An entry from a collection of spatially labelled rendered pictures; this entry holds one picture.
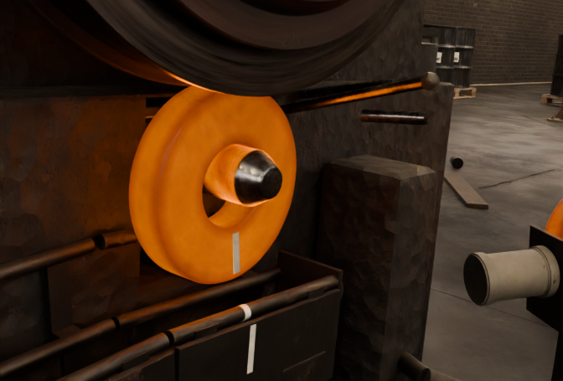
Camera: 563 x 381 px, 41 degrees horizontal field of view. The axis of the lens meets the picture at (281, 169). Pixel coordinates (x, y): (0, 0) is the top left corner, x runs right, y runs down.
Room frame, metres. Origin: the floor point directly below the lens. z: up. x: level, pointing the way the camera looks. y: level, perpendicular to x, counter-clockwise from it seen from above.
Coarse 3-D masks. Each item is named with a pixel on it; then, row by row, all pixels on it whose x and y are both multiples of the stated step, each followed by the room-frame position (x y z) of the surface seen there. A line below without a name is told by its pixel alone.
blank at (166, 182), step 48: (192, 96) 0.54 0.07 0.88; (240, 96) 0.57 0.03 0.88; (144, 144) 0.53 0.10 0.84; (192, 144) 0.53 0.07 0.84; (240, 144) 0.57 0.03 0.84; (288, 144) 0.61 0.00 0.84; (144, 192) 0.51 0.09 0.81; (192, 192) 0.53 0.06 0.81; (288, 192) 0.62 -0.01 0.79; (144, 240) 0.52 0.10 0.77; (192, 240) 0.53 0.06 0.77; (240, 240) 0.57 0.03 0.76
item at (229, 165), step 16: (224, 160) 0.55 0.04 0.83; (240, 160) 0.54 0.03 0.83; (256, 160) 0.54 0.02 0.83; (272, 160) 0.55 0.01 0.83; (208, 176) 0.55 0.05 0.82; (224, 176) 0.54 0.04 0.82; (240, 176) 0.53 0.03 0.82; (256, 176) 0.53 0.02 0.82; (272, 176) 0.54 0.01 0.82; (208, 192) 0.56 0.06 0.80; (224, 192) 0.54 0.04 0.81; (240, 192) 0.53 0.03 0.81; (256, 192) 0.53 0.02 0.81; (272, 192) 0.54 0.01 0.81
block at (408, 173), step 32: (352, 160) 0.76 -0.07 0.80; (384, 160) 0.77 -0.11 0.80; (352, 192) 0.73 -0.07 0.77; (384, 192) 0.70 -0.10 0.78; (416, 192) 0.72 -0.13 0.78; (320, 224) 0.75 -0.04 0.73; (352, 224) 0.73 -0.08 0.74; (384, 224) 0.70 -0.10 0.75; (416, 224) 0.72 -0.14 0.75; (320, 256) 0.75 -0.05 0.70; (352, 256) 0.72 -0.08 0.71; (384, 256) 0.70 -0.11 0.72; (416, 256) 0.73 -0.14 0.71; (352, 288) 0.72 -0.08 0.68; (384, 288) 0.70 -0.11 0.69; (416, 288) 0.73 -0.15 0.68; (352, 320) 0.72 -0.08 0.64; (384, 320) 0.70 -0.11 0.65; (416, 320) 0.74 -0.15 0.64; (352, 352) 0.72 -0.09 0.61; (384, 352) 0.70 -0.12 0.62; (416, 352) 0.74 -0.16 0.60
